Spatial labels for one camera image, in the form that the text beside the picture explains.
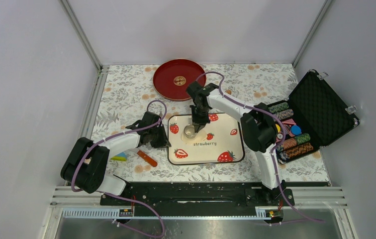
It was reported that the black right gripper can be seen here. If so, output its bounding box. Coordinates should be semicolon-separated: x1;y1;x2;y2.
190;104;210;133

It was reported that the round metal cutter ring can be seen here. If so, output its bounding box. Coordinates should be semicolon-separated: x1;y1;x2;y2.
184;124;197;139

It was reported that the strawberry pattern rectangular tray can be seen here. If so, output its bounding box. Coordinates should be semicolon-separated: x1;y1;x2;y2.
168;113;245;165

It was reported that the small dough ball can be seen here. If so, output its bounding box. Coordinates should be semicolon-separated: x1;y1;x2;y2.
181;128;207;144

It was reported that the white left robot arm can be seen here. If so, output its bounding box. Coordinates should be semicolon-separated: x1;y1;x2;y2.
60;112;171;205

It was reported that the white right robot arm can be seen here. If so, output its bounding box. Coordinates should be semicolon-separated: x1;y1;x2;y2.
186;82;282;205

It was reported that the floral table mat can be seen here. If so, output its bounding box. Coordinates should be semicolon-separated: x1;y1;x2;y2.
92;63;329;182

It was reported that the colourful toy block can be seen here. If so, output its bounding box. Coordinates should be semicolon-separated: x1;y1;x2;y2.
111;152;127;162

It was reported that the round red tray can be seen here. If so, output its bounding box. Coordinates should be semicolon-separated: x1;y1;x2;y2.
153;59;206;101

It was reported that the black open chip case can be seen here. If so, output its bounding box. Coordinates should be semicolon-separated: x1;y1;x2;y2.
269;70;360;164

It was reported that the metal scraper orange handle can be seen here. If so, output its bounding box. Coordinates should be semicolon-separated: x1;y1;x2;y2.
136;150;158;167

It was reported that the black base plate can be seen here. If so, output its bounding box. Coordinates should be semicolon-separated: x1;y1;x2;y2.
99;180;296;219

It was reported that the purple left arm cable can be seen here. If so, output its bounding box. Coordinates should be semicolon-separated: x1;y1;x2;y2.
71;99;168;239

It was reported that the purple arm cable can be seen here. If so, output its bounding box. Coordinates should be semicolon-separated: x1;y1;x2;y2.
195;71;325;225
71;99;168;239

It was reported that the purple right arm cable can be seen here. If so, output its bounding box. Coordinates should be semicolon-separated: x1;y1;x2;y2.
195;71;325;225

